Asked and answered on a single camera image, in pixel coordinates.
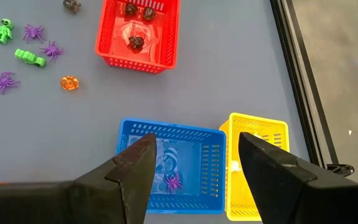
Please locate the dark toys in red basket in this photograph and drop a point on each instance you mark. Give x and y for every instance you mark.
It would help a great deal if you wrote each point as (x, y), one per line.
(148, 46)

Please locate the yellow plastic basket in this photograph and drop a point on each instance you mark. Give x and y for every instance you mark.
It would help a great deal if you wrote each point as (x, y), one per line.
(235, 193)

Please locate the white plastic ghost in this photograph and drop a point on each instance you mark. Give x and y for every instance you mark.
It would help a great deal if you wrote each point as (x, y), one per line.
(235, 166)

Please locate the green plastic skeleton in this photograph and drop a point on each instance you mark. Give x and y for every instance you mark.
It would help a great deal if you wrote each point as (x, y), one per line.
(2, 32)
(30, 57)

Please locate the printed paper card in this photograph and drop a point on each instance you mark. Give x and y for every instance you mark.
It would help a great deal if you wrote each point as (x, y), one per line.
(185, 161)

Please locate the blue plastic basket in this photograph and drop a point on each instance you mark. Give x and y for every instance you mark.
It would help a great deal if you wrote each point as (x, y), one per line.
(166, 122)

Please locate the red plastic basket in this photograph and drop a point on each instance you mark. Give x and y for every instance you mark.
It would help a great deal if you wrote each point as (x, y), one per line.
(104, 46)

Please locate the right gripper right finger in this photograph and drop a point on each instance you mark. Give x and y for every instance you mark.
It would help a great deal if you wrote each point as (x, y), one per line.
(291, 199)

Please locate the purple plastic spider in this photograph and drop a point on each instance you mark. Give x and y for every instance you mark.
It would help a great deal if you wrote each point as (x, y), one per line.
(52, 50)
(4, 81)
(33, 32)
(173, 183)

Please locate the orange translucent pumpkin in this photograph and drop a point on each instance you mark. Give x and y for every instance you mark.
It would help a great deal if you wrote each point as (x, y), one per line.
(69, 82)

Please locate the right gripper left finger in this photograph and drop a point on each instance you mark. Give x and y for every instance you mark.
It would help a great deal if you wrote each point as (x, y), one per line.
(104, 199)

